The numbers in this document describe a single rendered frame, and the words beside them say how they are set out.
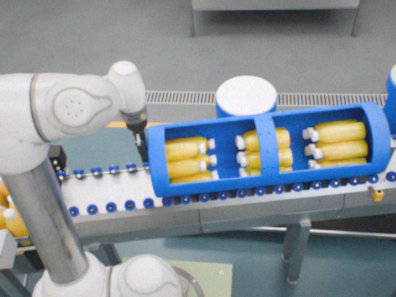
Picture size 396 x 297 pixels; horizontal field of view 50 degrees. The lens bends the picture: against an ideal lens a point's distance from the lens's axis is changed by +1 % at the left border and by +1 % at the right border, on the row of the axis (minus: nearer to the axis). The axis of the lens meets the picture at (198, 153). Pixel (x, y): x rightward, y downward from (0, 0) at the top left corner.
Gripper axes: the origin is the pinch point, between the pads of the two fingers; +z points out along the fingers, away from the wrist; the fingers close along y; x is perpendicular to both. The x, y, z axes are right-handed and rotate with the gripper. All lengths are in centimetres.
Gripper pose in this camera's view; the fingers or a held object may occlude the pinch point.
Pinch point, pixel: (145, 154)
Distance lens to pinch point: 161.4
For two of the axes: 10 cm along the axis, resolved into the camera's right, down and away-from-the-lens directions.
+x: 9.9, -1.1, 0.1
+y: 0.8, 7.5, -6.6
